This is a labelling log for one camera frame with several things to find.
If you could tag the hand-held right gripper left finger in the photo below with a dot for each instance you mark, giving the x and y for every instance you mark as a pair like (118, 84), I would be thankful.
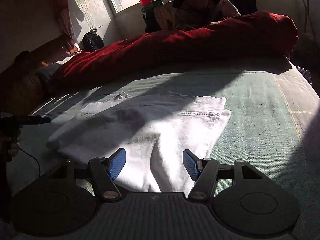
(117, 163)

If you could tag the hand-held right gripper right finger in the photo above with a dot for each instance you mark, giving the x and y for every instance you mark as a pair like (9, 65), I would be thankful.
(191, 165)

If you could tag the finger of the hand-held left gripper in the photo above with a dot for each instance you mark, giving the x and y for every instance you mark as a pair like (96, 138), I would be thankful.
(35, 120)

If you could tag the white t-shirt with girl print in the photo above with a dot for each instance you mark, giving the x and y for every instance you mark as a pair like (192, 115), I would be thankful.
(162, 130)

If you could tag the person's left hand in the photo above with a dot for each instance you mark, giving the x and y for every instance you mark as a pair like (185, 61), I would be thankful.
(13, 149)

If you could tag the wooden headboard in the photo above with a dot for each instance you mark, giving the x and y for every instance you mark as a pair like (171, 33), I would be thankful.
(25, 80)

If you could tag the grey pillow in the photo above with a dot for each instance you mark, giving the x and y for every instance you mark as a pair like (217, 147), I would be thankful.
(47, 72)

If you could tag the green plaid bed sheet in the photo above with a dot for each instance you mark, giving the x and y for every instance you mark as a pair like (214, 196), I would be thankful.
(262, 105)

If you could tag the black backpack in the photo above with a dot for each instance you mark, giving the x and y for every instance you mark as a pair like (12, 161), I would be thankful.
(92, 41)

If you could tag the pink curtain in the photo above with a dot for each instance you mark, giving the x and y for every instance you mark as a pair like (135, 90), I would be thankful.
(66, 17)

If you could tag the red quilt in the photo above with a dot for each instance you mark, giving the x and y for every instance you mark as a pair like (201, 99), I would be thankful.
(200, 37)

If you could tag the yellow cloth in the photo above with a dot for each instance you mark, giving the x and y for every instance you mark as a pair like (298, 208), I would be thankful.
(163, 17)

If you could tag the small green-top table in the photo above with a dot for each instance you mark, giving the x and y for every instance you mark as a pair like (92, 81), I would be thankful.
(155, 4)

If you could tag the red basin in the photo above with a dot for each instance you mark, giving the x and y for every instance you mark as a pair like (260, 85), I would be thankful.
(147, 0)

